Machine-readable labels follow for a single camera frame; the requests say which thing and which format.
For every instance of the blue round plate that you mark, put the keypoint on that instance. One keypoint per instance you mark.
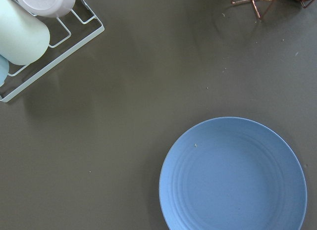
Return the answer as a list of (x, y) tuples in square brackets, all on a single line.
[(231, 173)]

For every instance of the white plastic cup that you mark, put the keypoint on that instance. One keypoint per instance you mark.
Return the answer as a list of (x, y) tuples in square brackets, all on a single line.
[(48, 8)]

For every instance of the pale green plastic cup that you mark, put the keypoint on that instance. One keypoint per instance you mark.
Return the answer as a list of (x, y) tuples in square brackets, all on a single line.
[(23, 37)]

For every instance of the light blue plastic cup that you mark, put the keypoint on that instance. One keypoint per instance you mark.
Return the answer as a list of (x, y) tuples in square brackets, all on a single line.
[(4, 69)]

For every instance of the white wire cup rack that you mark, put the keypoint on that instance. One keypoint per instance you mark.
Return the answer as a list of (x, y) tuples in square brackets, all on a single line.
[(68, 34)]

